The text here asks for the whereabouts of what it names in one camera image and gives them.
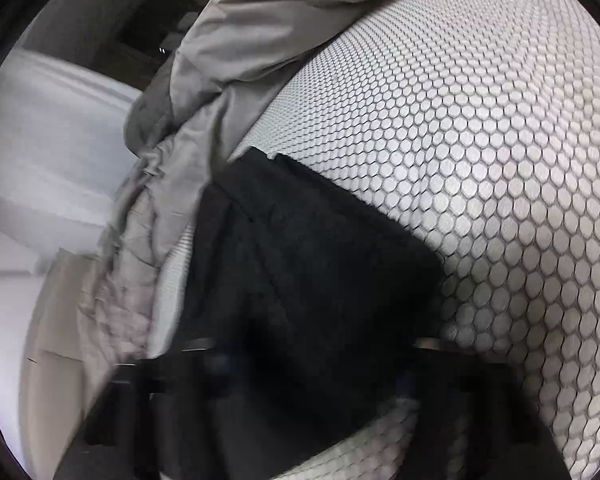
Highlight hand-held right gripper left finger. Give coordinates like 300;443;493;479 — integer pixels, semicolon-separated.
70;337;231;480

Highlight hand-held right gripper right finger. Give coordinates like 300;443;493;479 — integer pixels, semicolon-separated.
410;336;563;480

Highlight black pants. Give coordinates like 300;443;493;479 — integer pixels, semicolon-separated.
177;146;448;480

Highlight beige padded headboard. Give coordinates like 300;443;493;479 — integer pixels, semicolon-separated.
0;220;146;466

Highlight white honeycomb mattress pad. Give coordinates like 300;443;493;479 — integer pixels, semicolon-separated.
147;0;600;480

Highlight white curtain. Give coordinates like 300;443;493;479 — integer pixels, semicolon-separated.
0;47;148;271

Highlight grey blanket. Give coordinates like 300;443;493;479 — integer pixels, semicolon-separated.
77;0;451;361

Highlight dark wooden cabinet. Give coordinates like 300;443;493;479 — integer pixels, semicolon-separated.
112;0;206;63

